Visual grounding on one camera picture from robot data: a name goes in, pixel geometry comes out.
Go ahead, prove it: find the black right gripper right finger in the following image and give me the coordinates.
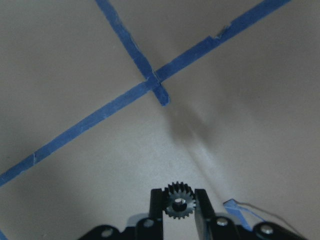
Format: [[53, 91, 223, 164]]
[[194, 188, 215, 240]]

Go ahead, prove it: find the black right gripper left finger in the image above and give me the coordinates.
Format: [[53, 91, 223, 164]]
[[149, 188, 163, 221]]

